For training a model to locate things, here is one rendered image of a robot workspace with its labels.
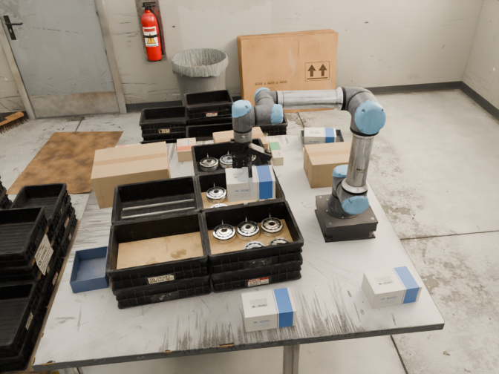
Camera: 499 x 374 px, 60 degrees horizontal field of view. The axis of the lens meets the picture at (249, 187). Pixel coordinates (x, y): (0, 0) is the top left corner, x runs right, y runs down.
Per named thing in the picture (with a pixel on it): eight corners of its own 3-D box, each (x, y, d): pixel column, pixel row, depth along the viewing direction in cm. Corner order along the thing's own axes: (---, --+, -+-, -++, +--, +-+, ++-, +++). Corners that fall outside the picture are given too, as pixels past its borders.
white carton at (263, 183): (271, 182, 194) (271, 165, 188) (275, 198, 184) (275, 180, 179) (226, 185, 192) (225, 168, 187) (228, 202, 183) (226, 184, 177)
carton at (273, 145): (268, 146, 286) (268, 138, 283) (277, 145, 287) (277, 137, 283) (273, 166, 267) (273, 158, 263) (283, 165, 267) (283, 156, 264)
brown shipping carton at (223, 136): (259, 148, 285) (259, 126, 276) (268, 165, 267) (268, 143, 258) (214, 154, 280) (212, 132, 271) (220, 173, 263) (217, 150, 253)
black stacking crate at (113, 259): (203, 231, 204) (200, 212, 197) (210, 277, 180) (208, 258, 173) (116, 244, 198) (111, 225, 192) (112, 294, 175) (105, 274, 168)
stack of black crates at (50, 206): (37, 223, 316) (21, 185, 297) (79, 220, 318) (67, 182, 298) (19, 263, 284) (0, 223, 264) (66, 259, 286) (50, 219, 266)
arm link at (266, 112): (279, 96, 171) (252, 98, 171) (284, 109, 162) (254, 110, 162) (279, 113, 176) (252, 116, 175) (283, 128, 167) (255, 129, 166)
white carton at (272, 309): (289, 301, 182) (289, 287, 177) (295, 325, 173) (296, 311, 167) (242, 307, 181) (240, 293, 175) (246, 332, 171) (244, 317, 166)
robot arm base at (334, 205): (356, 197, 222) (358, 181, 216) (359, 216, 210) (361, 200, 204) (326, 197, 223) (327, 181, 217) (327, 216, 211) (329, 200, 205)
